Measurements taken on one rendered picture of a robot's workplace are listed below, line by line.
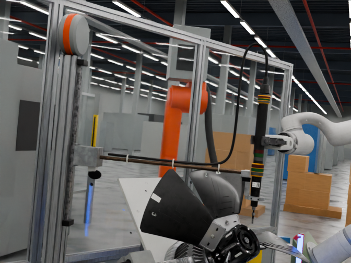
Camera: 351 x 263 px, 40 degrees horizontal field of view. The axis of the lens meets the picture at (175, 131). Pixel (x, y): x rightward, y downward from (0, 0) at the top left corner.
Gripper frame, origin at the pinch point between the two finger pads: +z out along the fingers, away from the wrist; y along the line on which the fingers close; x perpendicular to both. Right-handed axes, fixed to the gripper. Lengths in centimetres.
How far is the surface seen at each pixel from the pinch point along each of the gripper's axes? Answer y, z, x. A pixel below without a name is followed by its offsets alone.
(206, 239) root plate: 4.1, 19.0, -34.0
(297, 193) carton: 450, -816, -114
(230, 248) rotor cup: -3.1, 15.4, -35.6
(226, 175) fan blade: 16.5, -4.4, -14.6
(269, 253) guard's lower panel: 70, -124, -72
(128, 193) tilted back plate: 39, 24, -24
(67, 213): 55, 40, -34
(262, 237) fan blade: 5.3, -15.9, -36.8
